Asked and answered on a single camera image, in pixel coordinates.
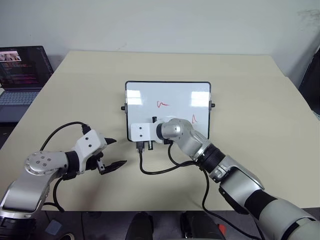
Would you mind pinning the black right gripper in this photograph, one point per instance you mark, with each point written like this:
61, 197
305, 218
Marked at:
150, 145

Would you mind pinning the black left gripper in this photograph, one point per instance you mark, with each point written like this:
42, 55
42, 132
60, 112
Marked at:
93, 162

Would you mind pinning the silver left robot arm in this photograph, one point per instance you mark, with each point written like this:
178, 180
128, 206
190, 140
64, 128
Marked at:
37, 172

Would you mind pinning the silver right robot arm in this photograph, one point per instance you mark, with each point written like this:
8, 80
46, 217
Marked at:
225, 165

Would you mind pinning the black framed small whiteboard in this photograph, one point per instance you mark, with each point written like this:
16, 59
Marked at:
175, 92

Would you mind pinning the small grey square object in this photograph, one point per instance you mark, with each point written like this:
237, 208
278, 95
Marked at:
55, 226

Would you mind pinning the tape roll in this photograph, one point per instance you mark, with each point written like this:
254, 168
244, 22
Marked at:
67, 236

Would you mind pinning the small red object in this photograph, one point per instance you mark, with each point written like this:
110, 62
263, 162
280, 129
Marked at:
221, 228

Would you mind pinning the open grey laptop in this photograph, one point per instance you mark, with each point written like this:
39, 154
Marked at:
20, 70

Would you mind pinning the black office chair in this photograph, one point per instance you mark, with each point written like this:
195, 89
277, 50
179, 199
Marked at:
311, 75

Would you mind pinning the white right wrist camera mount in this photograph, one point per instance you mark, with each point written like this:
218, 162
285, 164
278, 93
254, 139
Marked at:
140, 132

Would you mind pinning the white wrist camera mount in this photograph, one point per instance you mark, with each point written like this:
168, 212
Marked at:
87, 145
140, 132

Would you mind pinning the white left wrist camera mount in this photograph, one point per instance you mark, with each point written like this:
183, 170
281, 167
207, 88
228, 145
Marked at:
87, 145

